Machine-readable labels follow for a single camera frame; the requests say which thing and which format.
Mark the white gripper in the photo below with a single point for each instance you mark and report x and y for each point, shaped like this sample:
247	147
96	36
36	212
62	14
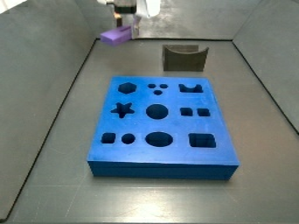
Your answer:
142	9

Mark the purple double-square block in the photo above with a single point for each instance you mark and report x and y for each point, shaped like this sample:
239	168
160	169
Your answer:
116	36

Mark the blue shape-sorting board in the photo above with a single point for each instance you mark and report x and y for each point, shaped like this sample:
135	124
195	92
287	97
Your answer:
162	130

